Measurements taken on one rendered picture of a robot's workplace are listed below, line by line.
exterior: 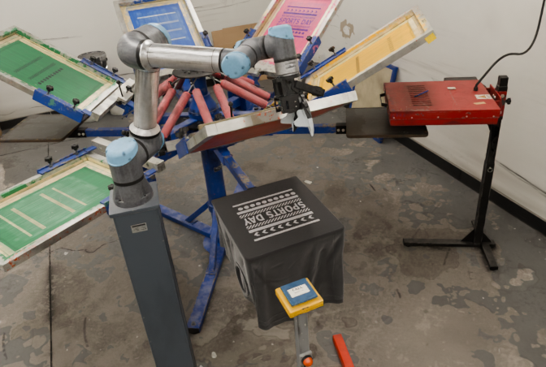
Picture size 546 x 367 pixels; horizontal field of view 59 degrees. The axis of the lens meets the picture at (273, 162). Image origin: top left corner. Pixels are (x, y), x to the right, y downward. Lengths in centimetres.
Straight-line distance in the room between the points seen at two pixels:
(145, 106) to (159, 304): 86
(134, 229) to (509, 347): 205
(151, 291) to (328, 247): 76
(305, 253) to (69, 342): 169
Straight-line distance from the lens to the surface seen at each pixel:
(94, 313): 333
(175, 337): 233
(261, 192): 230
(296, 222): 209
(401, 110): 273
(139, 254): 201
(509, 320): 314
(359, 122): 295
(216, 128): 164
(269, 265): 198
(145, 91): 181
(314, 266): 211
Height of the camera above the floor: 219
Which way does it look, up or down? 29 degrees down
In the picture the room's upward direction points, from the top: 5 degrees counter-clockwise
